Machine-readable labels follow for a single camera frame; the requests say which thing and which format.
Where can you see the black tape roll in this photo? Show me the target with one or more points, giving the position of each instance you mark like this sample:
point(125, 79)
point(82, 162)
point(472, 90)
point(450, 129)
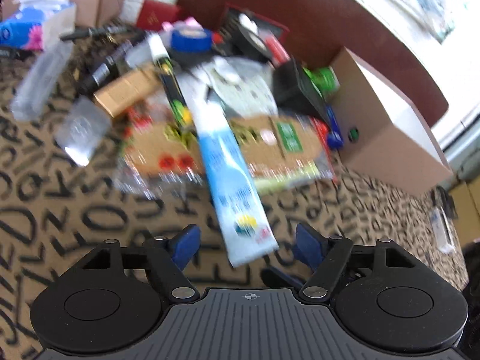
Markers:
point(253, 43)

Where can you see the brown wooden board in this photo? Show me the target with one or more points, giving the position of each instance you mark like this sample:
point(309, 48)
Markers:
point(300, 7)

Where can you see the light blue cream tube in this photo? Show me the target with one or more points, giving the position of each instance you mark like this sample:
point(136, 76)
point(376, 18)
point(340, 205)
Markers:
point(232, 180)

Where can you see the dark red framed box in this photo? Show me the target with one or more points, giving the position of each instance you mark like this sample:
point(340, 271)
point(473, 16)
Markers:
point(270, 24)

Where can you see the silver foil packet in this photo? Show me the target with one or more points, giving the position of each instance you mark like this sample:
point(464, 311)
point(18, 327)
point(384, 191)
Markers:
point(82, 131)

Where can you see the white capped black marker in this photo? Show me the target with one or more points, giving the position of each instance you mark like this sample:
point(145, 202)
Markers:
point(168, 75)

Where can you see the clear plastic case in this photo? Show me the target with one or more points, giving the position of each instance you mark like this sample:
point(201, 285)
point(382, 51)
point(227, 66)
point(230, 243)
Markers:
point(41, 78)

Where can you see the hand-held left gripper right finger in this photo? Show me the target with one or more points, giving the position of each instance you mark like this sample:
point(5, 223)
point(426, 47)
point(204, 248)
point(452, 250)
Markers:
point(309, 245)

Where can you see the thin black marker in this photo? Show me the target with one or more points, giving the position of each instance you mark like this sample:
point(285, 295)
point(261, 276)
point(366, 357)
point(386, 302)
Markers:
point(93, 32)

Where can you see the black marker with label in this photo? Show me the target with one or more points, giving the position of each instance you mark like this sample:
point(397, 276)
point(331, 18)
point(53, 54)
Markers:
point(108, 65)

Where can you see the yellow white flat box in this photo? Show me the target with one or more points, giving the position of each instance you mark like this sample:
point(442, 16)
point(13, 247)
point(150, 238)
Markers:
point(300, 180)

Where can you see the red white packet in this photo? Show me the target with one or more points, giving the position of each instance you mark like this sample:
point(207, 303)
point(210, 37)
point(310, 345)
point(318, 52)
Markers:
point(277, 48)

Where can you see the kraft brown box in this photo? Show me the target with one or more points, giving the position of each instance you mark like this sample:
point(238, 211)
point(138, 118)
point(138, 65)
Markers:
point(123, 90)

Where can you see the blue floral tissue pack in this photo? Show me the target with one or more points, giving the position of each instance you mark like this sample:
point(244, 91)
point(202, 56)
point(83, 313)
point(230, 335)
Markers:
point(30, 22)

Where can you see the green plastic bottle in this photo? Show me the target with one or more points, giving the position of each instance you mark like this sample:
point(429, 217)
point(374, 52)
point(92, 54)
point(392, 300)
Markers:
point(322, 78)

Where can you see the pink cardboard box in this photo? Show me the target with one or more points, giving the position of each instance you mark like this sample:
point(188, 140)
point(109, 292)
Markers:
point(390, 131)

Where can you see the small red box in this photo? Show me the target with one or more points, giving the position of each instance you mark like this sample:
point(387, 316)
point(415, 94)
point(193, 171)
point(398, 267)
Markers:
point(155, 14)

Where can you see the flat blue box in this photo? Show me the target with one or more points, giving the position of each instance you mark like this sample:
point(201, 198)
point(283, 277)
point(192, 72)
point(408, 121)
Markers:
point(334, 131)

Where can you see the black cardboard box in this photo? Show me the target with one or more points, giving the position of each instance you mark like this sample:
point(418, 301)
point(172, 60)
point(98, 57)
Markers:
point(296, 86)

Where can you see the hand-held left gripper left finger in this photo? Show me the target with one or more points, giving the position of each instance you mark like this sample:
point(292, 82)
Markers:
point(187, 245)

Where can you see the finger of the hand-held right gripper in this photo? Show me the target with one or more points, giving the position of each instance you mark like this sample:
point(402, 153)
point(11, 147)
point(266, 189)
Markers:
point(283, 277)

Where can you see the black plastic object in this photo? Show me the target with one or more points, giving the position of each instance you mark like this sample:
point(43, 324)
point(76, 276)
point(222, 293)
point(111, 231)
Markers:
point(191, 58)

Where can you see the white bunny ear item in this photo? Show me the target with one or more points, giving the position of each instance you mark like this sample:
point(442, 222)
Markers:
point(247, 22)

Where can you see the white patterned plastic bag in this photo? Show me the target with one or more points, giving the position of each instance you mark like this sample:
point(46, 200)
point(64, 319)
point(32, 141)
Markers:
point(247, 82)

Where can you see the blue tape roll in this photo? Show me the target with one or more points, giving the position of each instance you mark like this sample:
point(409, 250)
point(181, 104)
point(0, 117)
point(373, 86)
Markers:
point(191, 39)

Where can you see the pink soft item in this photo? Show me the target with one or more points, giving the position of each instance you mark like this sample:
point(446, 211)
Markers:
point(187, 22)

